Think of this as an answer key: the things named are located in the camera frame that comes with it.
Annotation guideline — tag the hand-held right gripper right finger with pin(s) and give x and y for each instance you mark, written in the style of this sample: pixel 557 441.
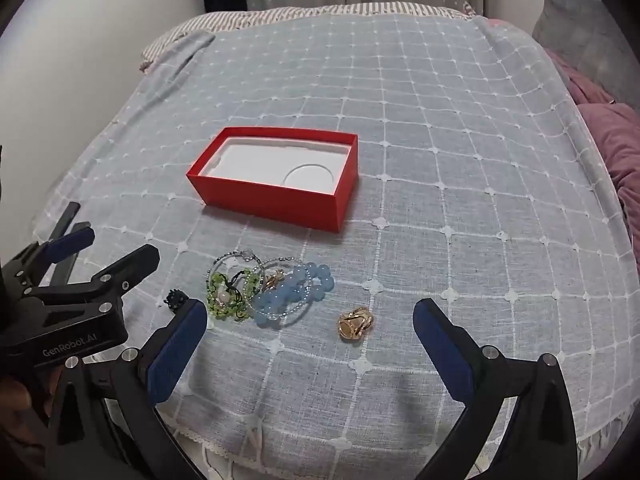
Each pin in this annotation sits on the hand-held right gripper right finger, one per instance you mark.
pixel 442 352

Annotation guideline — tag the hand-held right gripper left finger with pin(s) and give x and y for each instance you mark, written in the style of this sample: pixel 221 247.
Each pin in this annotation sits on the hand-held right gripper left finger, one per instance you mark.
pixel 175 355

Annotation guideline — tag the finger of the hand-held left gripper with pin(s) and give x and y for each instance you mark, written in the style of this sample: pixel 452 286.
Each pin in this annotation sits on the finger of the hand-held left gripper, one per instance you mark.
pixel 132 265
pixel 70 245

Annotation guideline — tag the black claw hair clip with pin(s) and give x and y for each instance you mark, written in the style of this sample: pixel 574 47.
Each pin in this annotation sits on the black claw hair clip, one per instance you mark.
pixel 176 300

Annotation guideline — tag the gold hair clip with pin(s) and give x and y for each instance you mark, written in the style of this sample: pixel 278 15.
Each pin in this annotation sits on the gold hair clip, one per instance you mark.
pixel 355 325

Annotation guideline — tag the red cardboard box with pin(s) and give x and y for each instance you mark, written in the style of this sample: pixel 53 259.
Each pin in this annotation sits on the red cardboard box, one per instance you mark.
pixel 280 207

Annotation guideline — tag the person's left hand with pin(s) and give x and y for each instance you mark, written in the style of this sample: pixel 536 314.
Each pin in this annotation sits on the person's left hand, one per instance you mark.
pixel 12 405

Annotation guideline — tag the grey checked blanket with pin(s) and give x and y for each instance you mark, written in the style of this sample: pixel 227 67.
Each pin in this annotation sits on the grey checked blanket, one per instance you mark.
pixel 450 160

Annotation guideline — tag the pink blanket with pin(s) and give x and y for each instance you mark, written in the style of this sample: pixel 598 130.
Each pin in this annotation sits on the pink blanket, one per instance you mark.
pixel 610 130

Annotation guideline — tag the striped bed sheet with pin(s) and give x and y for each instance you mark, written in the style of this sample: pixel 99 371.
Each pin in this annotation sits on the striped bed sheet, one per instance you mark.
pixel 350 9

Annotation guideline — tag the grey pillow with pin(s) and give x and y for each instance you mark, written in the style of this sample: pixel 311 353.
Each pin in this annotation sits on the grey pillow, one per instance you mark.
pixel 585 45

